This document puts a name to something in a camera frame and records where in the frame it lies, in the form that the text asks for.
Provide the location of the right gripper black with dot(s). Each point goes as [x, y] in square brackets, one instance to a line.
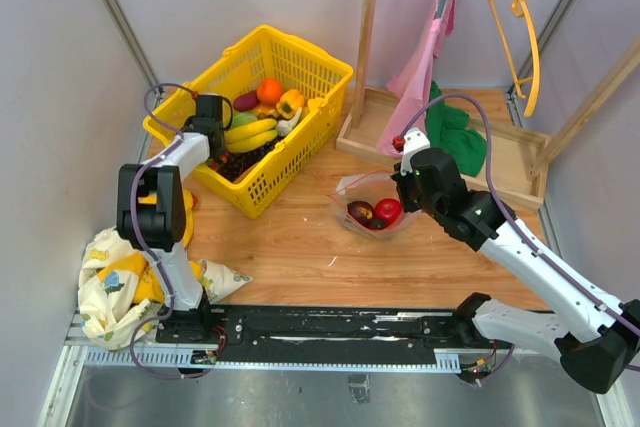
[401, 182]

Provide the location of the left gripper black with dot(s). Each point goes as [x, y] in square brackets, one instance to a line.
[223, 146]

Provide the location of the dark grape bunch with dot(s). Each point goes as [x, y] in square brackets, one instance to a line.
[235, 165]

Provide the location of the red apple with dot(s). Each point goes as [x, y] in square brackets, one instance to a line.
[388, 210]

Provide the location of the clear zip top bag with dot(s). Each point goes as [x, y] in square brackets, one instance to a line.
[370, 187]

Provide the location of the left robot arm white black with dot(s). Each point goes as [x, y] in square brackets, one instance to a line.
[151, 214]

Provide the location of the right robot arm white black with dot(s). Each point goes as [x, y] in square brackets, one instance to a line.
[592, 334]

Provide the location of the green round fruit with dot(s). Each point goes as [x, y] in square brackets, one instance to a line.
[242, 118]

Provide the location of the yellow banana bunch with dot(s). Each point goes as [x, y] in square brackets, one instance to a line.
[251, 136]

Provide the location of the purple sweet potato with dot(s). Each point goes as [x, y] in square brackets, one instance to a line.
[246, 102]

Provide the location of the green cloth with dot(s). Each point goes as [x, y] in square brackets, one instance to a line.
[447, 129]

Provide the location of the orange mango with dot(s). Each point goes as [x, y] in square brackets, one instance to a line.
[263, 111]

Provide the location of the orange fruit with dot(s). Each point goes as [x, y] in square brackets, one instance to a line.
[269, 91]

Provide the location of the white garlic bulb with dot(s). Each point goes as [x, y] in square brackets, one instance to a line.
[285, 126]

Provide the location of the yellow plastic basket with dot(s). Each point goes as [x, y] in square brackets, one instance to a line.
[296, 64]

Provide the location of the yellow bell pepper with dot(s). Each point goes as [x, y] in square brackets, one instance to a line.
[290, 103]

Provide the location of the wooden clothes rack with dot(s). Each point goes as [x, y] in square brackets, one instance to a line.
[520, 157]

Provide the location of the pink shirt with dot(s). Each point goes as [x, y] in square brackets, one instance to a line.
[412, 86]

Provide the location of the patterned yellow white cloth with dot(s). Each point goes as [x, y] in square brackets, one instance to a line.
[117, 287]

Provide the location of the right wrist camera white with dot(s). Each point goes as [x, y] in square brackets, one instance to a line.
[411, 143]

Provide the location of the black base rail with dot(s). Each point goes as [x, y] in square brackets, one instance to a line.
[330, 337]

